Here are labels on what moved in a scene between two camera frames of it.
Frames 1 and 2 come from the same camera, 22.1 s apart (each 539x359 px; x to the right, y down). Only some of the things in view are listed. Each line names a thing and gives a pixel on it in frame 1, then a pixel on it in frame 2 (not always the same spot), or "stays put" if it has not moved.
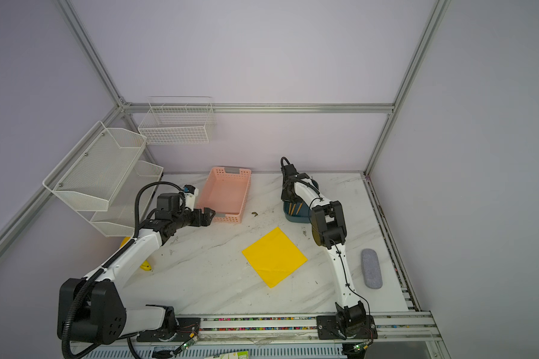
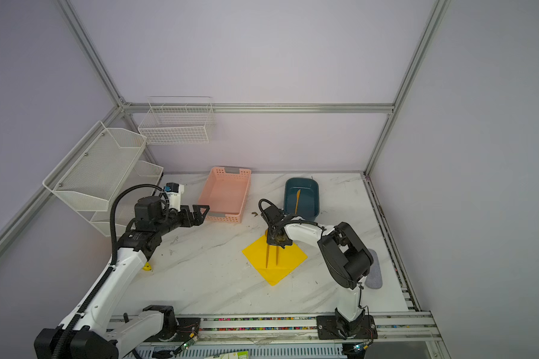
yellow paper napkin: [274, 256] stays put
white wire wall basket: [177, 120] stays put
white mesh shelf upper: [93, 172] stays put
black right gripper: [285, 197] → [272, 241]
